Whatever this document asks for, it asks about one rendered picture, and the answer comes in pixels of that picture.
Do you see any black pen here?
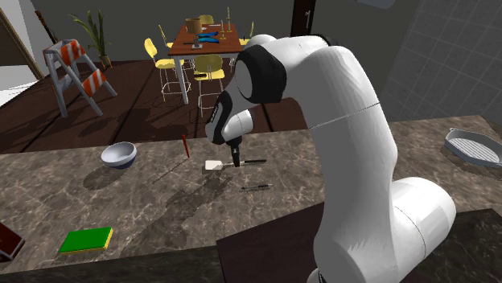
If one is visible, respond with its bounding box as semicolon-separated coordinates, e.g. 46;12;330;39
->
240;183;274;192

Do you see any brown dining table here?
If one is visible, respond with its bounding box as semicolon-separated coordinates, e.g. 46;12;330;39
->
167;6;246;105

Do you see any white and blue bowl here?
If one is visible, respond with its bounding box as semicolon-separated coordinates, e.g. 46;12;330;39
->
101;141;138;170

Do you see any dark brown door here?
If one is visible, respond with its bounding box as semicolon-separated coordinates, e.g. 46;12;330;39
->
290;0;317;38

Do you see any green and yellow sponge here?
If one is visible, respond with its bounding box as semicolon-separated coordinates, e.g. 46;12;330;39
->
58;227;115;256

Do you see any orange and white striped barricade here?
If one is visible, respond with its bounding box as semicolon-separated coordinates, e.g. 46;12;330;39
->
41;39;118;119

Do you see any green potted plant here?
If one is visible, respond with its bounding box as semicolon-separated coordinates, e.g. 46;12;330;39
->
68;9;114;71

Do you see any grey ribbed grill pan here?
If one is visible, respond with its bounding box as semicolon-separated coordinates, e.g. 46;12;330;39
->
443;127;502;169

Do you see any dark red book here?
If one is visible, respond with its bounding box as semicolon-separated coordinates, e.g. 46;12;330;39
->
0;222;27;263

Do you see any white spatula with black handle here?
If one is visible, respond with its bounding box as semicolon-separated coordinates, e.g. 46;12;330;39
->
204;158;268;172

